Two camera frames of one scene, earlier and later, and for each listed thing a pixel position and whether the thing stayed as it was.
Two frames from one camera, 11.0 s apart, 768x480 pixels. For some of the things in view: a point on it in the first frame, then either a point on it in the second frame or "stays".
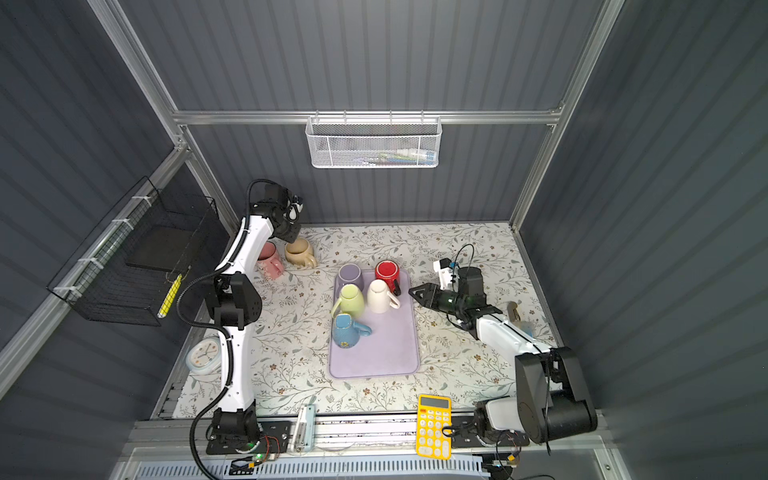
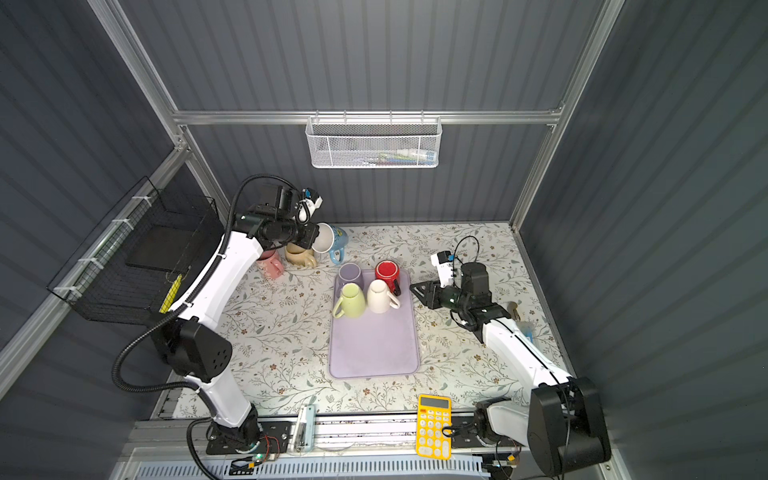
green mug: (351, 301) stays
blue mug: (346, 332) → (331, 239)
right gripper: (432, 296) stays
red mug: (388, 270) stays
